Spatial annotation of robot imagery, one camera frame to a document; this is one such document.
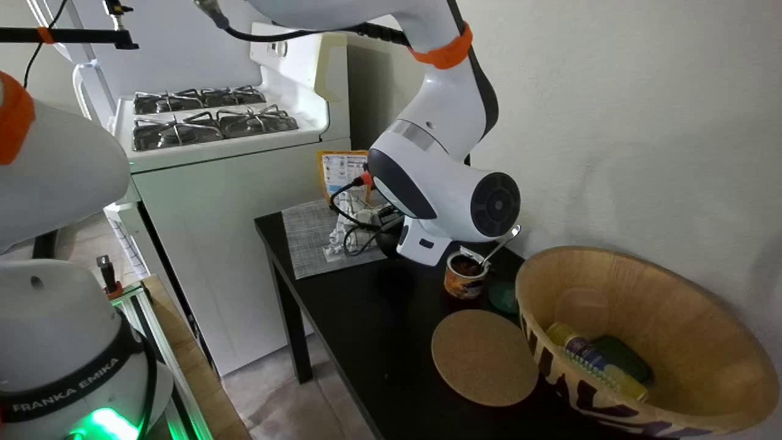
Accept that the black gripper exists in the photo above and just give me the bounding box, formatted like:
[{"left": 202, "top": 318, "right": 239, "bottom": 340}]
[{"left": 395, "top": 218, "right": 451, "bottom": 266}]

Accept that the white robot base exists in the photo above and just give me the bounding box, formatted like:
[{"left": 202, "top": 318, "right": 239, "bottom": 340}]
[{"left": 0, "top": 73, "right": 172, "bottom": 440}]

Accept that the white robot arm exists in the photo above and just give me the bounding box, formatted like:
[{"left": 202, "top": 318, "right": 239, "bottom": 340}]
[{"left": 250, "top": 0, "right": 520, "bottom": 266}]

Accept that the white checkered cloth bundle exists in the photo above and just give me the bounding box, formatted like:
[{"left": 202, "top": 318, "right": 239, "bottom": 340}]
[{"left": 322, "top": 194, "right": 401, "bottom": 261}]

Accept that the printed paper card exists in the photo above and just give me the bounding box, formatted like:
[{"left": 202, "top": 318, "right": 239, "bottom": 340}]
[{"left": 318, "top": 149, "right": 372, "bottom": 195}]

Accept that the grey checkered place mat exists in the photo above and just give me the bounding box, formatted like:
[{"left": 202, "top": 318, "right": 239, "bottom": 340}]
[{"left": 280, "top": 200, "right": 383, "bottom": 278}]

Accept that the small patterned cup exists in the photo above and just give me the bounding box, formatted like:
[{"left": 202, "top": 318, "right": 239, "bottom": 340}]
[{"left": 443, "top": 251, "right": 489, "bottom": 300}]

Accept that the black table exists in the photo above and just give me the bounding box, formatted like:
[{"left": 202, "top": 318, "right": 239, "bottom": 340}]
[{"left": 252, "top": 194, "right": 655, "bottom": 440}]

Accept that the white spoon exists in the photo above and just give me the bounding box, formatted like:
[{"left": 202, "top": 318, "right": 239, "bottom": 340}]
[{"left": 456, "top": 223, "right": 523, "bottom": 266}]

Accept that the green round object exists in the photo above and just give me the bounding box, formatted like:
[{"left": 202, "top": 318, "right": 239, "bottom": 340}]
[{"left": 489, "top": 281, "right": 519, "bottom": 315}]

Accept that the round cork coaster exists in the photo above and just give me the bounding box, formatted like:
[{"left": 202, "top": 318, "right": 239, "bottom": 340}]
[{"left": 431, "top": 307, "right": 537, "bottom": 408}]

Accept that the white stove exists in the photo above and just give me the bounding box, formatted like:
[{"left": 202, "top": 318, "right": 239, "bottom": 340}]
[{"left": 73, "top": 24, "right": 349, "bottom": 377}]

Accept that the yellow green box in bowl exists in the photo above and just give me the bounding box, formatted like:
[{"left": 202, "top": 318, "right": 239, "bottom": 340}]
[{"left": 548, "top": 322, "right": 653, "bottom": 400}]

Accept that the large wooden bowl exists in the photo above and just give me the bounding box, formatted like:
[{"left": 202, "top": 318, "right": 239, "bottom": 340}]
[{"left": 516, "top": 246, "right": 780, "bottom": 437}]

